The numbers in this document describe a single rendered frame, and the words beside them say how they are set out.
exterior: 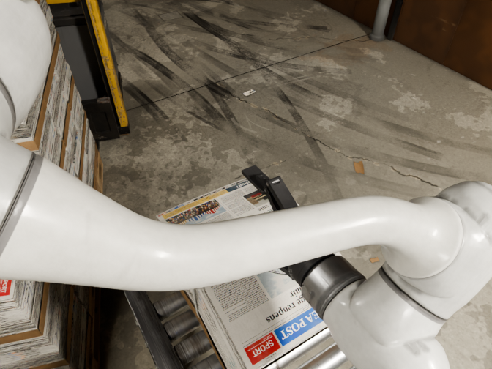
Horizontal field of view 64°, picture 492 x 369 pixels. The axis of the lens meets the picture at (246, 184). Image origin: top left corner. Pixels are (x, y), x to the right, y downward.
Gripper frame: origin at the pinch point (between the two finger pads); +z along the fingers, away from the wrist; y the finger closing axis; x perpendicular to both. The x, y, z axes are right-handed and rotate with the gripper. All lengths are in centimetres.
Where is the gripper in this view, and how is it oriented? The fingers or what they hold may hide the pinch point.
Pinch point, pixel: (251, 200)
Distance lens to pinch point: 75.5
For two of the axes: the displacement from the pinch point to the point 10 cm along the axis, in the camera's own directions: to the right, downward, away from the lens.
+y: 0.1, 7.6, 6.5
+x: 8.5, -3.5, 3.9
